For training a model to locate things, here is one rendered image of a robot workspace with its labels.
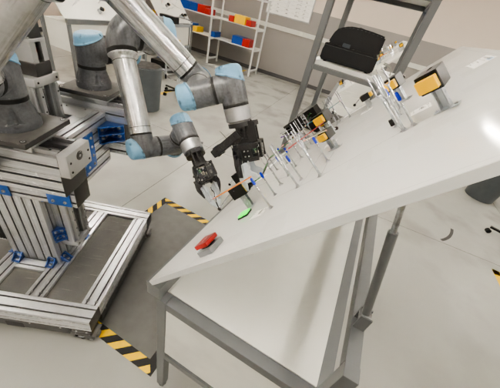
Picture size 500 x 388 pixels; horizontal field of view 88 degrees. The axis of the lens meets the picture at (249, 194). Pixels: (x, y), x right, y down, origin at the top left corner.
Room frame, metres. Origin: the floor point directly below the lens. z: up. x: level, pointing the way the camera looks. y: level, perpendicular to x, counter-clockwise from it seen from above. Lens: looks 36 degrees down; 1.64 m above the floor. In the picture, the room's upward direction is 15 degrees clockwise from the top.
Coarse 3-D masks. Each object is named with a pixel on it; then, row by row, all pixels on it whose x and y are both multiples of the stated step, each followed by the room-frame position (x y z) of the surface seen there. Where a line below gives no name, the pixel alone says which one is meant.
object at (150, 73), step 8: (144, 64) 3.78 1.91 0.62; (152, 64) 3.88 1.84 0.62; (144, 72) 3.56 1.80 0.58; (152, 72) 3.62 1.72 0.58; (160, 72) 3.76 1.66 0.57; (144, 80) 3.57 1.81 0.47; (152, 80) 3.63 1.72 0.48; (160, 80) 3.78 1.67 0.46; (144, 88) 3.57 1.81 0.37; (152, 88) 3.63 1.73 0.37; (160, 88) 3.81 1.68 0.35; (144, 96) 3.58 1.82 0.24; (152, 96) 3.64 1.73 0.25; (152, 104) 3.65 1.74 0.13
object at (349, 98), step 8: (392, 48) 4.47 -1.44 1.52; (400, 48) 3.83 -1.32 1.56; (384, 56) 4.49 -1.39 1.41; (392, 56) 3.87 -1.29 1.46; (400, 56) 3.51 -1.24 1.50; (376, 64) 4.18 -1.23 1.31; (336, 88) 4.30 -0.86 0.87; (344, 88) 3.75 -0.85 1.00; (328, 96) 3.64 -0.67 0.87; (336, 96) 4.08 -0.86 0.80; (344, 96) 4.23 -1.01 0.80; (352, 96) 4.37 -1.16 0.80; (328, 104) 3.64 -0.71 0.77; (336, 104) 3.66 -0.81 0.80; (344, 104) 3.76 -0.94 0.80; (352, 104) 3.88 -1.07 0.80; (360, 104) 4.00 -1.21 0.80; (344, 112) 3.62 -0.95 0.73
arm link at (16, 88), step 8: (16, 56) 0.74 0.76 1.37; (8, 64) 0.70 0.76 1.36; (16, 64) 0.73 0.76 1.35; (8, 72) 0.69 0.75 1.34; (16, 72) 0.72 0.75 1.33; (8, 80) 0.68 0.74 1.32; (16, 80) 0.71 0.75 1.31; (24, 80) 0.74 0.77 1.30; (8, 88) 0.67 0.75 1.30; (16, 88) 0.70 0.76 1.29; (24, 88) 0.73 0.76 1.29; (8, 96) 0.68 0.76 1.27; (16, 96) 0.70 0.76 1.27; (24, 96) 0.72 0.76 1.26
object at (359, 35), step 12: (336, 36) 1.68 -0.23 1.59; (348, 36) 1.67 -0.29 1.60; (360, 36) 1.65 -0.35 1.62; (372, 36) 1.63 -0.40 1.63; (324, 48) 1.69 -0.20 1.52; (336, 48) 1.67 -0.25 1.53; (348, 48) 1.66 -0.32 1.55; (360, 48) 1.64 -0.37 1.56; (372, 48) 1.63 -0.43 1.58; (324, 60) 1.70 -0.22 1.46; (336, 60) 1.67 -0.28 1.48; (348, 60) 1.65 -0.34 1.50; (360, 60) 1.63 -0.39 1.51; (372, 60) 1.62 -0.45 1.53
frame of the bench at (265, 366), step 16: (352, 240) 1.01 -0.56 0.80; (352, 256) 0.89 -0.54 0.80; (352, 272) 0.80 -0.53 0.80; (160, 304) 0.45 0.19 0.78; (176, 304) 0.45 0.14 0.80; (336, 304) 0.61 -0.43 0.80; (160, 320) 0.45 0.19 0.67; (192, 320) 0.42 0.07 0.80; (208, 320) 0.43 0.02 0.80; (336, 320) 0.55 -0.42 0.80; (160, 336) 0.45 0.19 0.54; (208, 336) 0.39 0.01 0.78; (224, 336) 0.39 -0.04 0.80; (336, 336) 0.49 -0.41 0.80; (160, 352) 0.45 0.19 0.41; (240, 352) 0.36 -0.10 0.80; (256, 352) 0.37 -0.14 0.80; (336, 352) 0.44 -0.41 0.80; (160, 368) 0.45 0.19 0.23; (256, 368) 0.34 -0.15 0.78; (272, 368) 0.34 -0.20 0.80; (160, 384) 0.45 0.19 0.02; (208, 384) 0.38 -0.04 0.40; (288, 384) 0.31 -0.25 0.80; (304, 384) 0.32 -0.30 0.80
